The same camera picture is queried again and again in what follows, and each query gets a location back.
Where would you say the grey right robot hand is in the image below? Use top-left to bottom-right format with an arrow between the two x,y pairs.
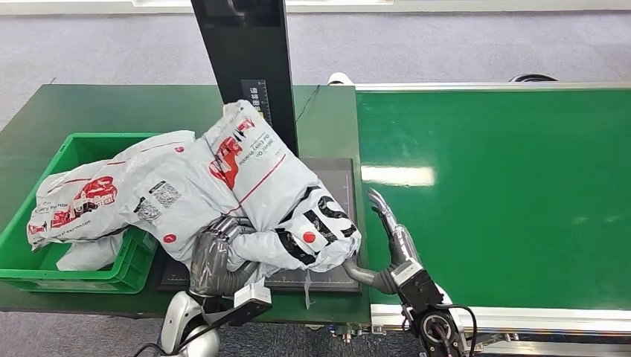
342,188 -> 424,295

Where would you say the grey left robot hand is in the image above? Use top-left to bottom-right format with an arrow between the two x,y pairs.
189,216 -> 260,300

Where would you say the grey mailer bag black print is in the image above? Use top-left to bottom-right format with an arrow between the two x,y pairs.
118,100 -> 362,309

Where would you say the green conveyor belt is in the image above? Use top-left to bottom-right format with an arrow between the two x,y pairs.
354,89 -> 631,310

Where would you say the small plain white mailer bag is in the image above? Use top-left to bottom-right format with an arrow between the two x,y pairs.
55,234 -> 124,272

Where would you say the grey mailer bag red print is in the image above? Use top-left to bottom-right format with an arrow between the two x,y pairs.
27,130 -> 196,250

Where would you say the yellow black column label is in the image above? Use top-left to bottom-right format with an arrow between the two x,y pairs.
240,78 -> 273,128

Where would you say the green plastic crate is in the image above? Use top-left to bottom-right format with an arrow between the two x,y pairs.
0,132 -> 160,295

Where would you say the black round object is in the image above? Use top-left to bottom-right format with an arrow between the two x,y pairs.
508,73 -> 560,83

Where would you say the black scanner column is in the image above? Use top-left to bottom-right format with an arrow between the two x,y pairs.
190,0 -> 300,158

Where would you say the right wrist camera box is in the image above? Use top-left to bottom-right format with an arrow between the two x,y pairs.
391,260 -> 445,314

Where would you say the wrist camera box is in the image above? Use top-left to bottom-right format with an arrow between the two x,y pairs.
204,283 -> 273,329
391,260 -> 445,314

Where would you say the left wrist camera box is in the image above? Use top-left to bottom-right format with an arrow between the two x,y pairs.
204,283 -> 273,329

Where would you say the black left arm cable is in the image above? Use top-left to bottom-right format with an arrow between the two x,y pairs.
132,320 -> 218,357

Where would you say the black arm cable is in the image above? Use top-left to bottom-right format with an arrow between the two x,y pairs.
132,320 -> 218,357
433,304 -> 478,357

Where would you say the black scanner base plate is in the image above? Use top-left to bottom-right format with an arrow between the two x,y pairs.
157,157 -> 362,294

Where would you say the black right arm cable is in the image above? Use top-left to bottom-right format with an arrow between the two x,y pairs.
433,304 -> 478,357

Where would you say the aluminium conveyor side rail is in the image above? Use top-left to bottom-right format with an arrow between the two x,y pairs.
354,81 -> 631,93
369,303 -> 631,357

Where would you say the thin black table cable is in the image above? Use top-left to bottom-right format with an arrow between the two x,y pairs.
295,84 -> 321,123

